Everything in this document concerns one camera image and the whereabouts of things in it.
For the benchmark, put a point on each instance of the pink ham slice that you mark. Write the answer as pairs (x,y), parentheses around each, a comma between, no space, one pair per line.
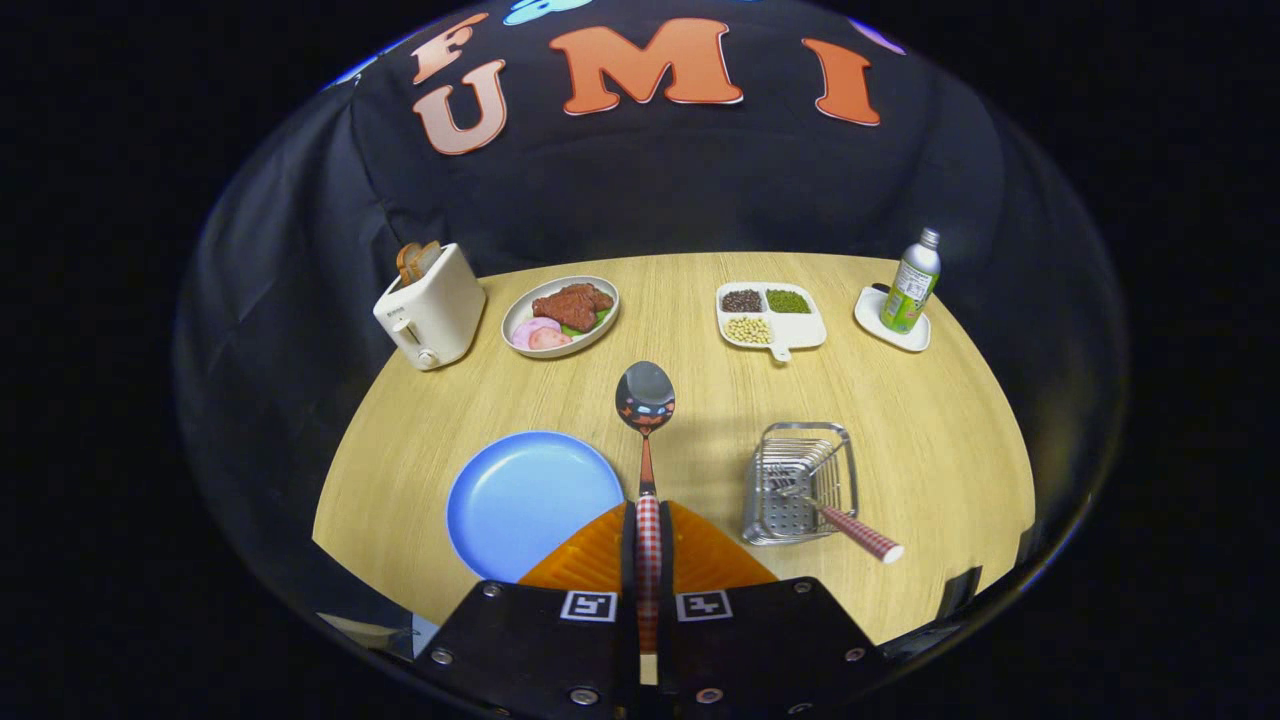
(525,330)
(552,340)

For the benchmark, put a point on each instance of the brown meat pieces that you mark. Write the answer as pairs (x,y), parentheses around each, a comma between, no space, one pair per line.
(570,305)

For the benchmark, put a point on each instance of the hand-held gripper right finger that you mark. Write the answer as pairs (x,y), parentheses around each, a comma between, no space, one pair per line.
(760,640)

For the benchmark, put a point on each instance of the green lettuce leaf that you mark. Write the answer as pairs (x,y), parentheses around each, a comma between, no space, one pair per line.
(602,317)

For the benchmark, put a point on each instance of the black table bracket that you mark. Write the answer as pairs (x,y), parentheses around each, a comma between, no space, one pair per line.
(960,593)

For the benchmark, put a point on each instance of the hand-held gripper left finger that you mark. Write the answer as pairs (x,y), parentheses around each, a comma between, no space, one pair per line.
(540,640)

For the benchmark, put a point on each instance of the pile of green beans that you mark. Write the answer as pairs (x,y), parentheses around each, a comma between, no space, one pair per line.
(788,301)

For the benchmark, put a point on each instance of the white toaster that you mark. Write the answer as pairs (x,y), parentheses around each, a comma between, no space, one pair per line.
(440,315)

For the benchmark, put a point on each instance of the white square coaster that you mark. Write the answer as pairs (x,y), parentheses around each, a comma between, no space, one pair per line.
(870,315)

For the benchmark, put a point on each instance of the pile of yellow beans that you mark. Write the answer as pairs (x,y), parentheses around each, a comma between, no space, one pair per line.
(747,330)

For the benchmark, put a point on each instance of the blue round plate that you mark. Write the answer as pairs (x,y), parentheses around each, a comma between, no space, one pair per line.
(530,500)

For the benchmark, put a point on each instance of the white divided dish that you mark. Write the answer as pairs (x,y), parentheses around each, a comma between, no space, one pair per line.
(805,330)

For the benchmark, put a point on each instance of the black backdrop cloth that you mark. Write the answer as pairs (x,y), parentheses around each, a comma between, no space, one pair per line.
(640,190)

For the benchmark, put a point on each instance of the brown toast slice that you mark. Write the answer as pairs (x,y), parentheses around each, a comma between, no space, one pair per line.
(408,262)
(430,256)

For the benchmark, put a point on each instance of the silver bottle with green label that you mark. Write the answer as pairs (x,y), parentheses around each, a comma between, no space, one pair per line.
(910,285)

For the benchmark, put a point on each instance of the pile of dark beans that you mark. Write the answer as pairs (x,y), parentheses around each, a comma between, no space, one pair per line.
(741,300)

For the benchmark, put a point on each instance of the grey oval plate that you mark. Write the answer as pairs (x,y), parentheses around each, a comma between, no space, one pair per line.
(600,335)

